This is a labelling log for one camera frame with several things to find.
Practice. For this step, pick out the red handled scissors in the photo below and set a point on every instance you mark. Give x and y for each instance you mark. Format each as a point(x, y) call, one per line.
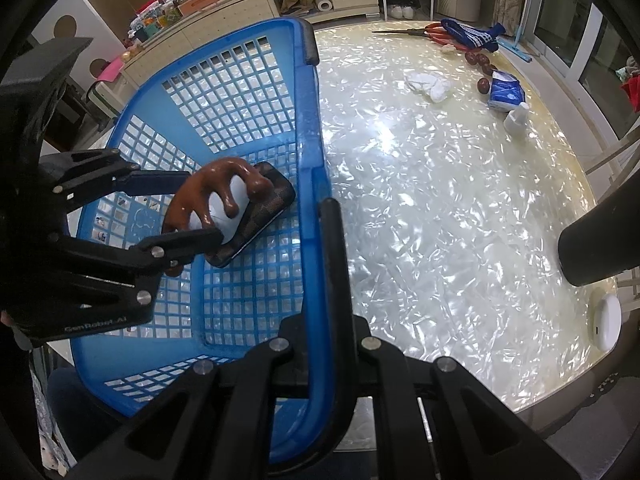
point(433, 32)

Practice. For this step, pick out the brown wooden massager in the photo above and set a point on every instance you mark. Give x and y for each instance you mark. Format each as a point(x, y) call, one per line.
point(214, 196)

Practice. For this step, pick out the paper towel roll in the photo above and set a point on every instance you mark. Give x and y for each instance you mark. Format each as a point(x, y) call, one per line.
point(324, 5)

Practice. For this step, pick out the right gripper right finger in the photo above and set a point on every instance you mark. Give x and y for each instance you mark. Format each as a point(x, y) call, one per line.
point(432, 420)

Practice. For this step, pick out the blue striped sock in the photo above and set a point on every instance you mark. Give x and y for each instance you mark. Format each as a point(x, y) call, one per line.
point(471, 37)

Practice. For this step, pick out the beige suitcase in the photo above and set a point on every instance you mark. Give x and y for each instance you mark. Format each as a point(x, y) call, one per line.
point(106, 96)

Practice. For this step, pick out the cream tv cabinet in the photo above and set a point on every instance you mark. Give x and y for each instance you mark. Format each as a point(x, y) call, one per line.
point(219, 20)

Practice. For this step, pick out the black cylinder handle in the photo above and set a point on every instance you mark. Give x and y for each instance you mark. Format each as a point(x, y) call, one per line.
point(604, 242)

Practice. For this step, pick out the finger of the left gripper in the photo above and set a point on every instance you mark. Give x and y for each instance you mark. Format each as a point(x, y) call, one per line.
point(152, 256)
point(97, 173)

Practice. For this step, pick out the red date fruit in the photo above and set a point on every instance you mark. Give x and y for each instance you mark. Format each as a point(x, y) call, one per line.
point(483, 86)
point(472, 58)

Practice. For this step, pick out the person left hand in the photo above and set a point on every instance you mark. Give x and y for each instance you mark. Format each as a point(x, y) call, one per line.
point(8, 321)

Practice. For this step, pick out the small white bottle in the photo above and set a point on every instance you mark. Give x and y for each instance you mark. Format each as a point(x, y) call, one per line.
point(516, 122)

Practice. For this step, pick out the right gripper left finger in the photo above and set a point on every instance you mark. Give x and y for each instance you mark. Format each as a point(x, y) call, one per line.
point(213, 422)

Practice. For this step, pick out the white round device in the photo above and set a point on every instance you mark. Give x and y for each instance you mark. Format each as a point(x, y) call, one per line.
point(605, 322)

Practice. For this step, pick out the brown checkered glasses case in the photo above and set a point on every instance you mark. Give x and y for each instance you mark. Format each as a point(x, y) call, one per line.
point(256, 216)

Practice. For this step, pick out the crumpled white tissue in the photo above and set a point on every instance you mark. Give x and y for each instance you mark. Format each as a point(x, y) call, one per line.
point(434, 88)

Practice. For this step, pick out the blue tissue pack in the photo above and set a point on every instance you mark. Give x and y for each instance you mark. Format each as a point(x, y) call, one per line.
point(506, 92)

